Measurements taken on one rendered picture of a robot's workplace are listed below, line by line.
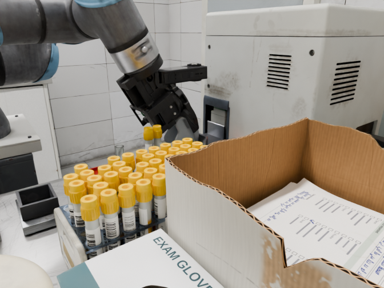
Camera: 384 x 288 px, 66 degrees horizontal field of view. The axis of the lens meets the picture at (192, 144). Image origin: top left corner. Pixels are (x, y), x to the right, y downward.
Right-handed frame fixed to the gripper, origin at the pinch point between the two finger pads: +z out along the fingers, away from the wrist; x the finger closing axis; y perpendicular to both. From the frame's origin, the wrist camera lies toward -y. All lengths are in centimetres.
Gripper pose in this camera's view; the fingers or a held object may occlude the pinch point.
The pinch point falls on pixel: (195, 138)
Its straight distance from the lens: 63.9
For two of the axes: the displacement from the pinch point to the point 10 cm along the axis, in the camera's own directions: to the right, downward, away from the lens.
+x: 6.0, 2.8, -7.5
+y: -6.9, 6.5, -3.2
